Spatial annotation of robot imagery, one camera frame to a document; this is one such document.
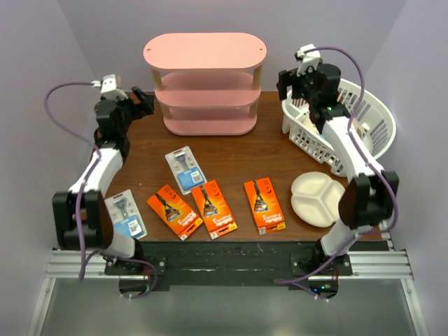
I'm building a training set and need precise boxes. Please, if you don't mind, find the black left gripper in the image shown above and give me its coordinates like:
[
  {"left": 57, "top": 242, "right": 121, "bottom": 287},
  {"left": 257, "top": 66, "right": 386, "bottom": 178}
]
[{"left": 110, "top": 87, "right": 154, "bottom": 136}]

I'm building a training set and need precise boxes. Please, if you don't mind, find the pink three-tier wooden shelf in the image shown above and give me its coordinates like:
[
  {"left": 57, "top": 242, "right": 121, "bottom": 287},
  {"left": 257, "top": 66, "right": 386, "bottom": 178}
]
[{"left": 143, "top": 32, "right": 267, "bottom": 136}]

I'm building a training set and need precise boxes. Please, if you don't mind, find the blue razor blister pack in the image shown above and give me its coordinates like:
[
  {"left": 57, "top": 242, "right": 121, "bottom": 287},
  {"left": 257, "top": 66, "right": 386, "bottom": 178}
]
[
  {"left": 164, "top": 146, "right": 207, "bottom": 195},
  {"left": 105, "top": 189, "right": 148, "bottom": 239}
]

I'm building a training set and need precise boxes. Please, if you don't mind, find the orange razor box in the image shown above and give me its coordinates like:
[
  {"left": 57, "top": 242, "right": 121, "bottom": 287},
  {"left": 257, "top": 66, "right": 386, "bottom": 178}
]
[
  {"left": 244, "top": 177, "right": 286, "bottom": 235},
  {"left": 191, "top": 180, "right": 237, "bottom": 239},
  {"left": 146, "top": 185, "right": 204, "bottom": 241}
]

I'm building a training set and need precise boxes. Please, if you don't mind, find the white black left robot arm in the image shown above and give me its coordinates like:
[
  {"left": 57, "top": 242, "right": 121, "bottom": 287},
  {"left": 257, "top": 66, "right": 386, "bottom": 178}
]
[{"left": 52, "top": 79, "right": 154, "bottom": 279}]

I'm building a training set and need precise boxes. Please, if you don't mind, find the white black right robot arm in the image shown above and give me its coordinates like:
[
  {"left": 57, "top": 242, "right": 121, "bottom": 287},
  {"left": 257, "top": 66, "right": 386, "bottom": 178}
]
[{"left": 276, "top": 64, "right": 399, "bottom": 275}]

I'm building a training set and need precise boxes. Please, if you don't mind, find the white plastic laundry basket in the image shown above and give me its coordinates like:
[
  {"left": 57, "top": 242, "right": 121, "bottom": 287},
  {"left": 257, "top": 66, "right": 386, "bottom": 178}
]
[{"left": 281, "top": 91, "right": 396, "bottom": 177}]

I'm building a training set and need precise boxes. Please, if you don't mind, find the cream divided plate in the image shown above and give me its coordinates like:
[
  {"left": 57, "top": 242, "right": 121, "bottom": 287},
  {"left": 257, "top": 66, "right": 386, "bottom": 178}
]
[{"left": 290, "top": 171, "right": 345, "bottom": 228}]

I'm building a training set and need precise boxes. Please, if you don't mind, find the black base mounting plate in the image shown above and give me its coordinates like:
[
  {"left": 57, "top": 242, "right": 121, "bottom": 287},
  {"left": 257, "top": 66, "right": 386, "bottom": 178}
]
[{"left": 104, "top": 240, "right": 390, "bottom": 298}]

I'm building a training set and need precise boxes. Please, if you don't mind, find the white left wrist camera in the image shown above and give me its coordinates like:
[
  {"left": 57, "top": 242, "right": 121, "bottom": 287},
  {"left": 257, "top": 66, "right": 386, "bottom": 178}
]
[{"left": 90, "top": 74, "right": 129, "bottom": 101}]

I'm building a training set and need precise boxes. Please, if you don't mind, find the aluminium frame rail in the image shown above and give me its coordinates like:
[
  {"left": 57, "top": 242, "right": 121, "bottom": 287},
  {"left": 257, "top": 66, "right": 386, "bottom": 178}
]
[{"left": 26, "top": 164, "right": 430, "bottom": 336}]

